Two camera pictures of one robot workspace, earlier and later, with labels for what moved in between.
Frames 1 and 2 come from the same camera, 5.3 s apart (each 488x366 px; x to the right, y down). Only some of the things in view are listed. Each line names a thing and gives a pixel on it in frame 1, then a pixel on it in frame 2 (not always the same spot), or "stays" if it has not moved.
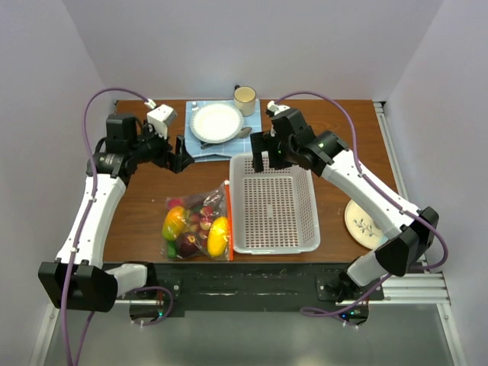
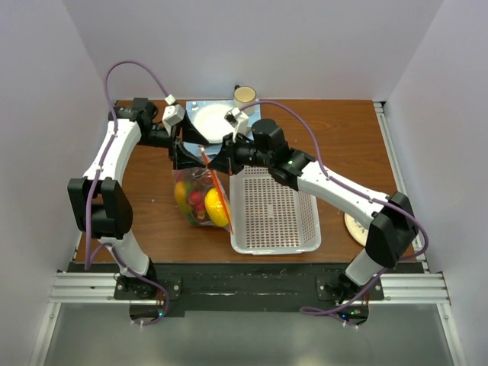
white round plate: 216,123 stays
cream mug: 244,98 stays
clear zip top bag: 199,226 → 203,195
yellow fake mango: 218,236 → 216,207
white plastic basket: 272,212 stays
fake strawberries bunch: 200,219 → 197,198
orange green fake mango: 173,223 → 182,191
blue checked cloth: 223,151 stays
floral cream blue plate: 362,226 stays
